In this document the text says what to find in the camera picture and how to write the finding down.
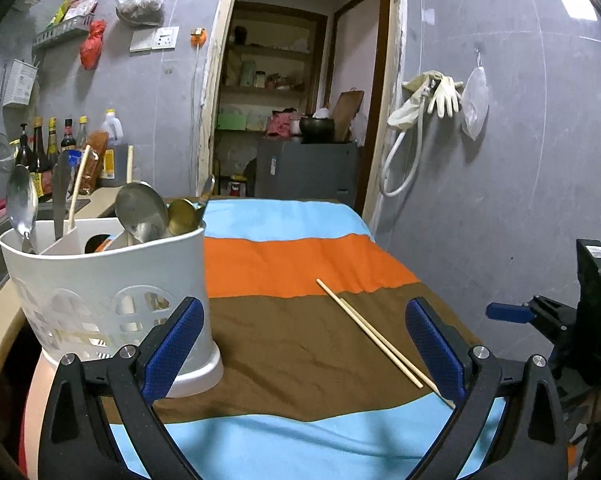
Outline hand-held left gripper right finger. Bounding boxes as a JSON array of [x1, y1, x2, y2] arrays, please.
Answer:
[[405, 296, 569, 480]]

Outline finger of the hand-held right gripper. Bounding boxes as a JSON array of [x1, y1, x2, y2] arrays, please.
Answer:
[[485, 296, 577, 344]]

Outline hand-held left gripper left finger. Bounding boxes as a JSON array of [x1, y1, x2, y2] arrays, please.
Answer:
[[38, 296, 205, 480]]

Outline pair of wooden chopsticks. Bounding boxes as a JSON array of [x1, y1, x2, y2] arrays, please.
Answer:
[[337, 299, 455, 409]]

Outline white plastic utensil holder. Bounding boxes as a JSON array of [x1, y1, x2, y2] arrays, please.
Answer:
[[0, 215, 226, 398]]

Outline brass spoon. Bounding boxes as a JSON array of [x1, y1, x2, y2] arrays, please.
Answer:
[[167, 198, 200, 239]]

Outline large steel ladle spoon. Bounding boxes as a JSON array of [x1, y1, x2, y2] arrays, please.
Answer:
[[114, 182, 170, 247]]

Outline steel table knife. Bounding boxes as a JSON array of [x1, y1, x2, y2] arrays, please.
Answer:
[[52, 152, 74, 241]]

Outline long steel spoon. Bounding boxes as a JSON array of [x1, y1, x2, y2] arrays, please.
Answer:
[[6, 165, 39, 254]]

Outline striped orange blue brown cloth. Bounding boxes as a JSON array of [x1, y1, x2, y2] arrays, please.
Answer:
[[105, 199, 511, 480]]

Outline red brown spice packet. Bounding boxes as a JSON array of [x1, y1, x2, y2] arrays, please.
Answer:
[[78, 131, 109, 196]]

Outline hanging translucent plastic bag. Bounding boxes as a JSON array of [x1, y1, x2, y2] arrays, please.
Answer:
[[461, 66, 490, 141]]

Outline grey refrigerator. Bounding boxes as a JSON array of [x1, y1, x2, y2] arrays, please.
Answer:
[[255, 140, 360, 207]]

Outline plastic oil jug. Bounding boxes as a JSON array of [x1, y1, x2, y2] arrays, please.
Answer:
[[99, 108, 127, 181]]

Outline cream rubber gloves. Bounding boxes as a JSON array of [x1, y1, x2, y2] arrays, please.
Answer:
[[387, 72, 464, 129]]

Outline green box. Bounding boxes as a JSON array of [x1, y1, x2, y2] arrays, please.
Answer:
[[216, 112, 249, 131]]

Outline dark sauce bottle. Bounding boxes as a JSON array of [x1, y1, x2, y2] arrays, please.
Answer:
[[30, 116, 50, 199]]

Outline yellow label sauce bottle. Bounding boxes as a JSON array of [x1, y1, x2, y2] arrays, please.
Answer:
[[46, 117, 60, 167]]

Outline pink bag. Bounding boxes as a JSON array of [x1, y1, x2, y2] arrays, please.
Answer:
[[266, 109, 302, 139]]

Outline dark pump bottle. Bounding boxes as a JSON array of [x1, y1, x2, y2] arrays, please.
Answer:
[[14, 124, 36, 172]]

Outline wooden cutting board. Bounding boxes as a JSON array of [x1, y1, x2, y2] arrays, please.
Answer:
[[333, 90, 365, 142]]

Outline black bowl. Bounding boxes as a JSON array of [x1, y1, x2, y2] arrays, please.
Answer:
[[299, 116, 337, 144]]

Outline hanging steel strainer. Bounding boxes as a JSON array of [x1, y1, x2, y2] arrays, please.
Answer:
[[0, 67, 12, 174]]

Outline red plastic bag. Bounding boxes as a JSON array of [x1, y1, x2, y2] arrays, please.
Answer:
[[79, 20, 107, 71]]

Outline wooden shelf unit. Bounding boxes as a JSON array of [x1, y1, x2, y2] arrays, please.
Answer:
[[219, 2, 329, 133]]

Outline white shower hose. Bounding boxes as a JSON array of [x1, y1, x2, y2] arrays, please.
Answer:
[[379, 85, 433, 197]]

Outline wooden door frame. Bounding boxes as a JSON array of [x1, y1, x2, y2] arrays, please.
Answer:
[[197, 0, 407, 217]]

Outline white wall chopstick holder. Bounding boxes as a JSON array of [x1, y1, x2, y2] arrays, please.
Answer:
[[3, 59, 36, 107]]

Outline white wall socket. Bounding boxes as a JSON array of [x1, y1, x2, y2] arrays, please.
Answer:
[[152, 26, 180, 51]]

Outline metal wall shelf with packets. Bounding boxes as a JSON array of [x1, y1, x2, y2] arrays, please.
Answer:
[[33, 0, 95, 52]]

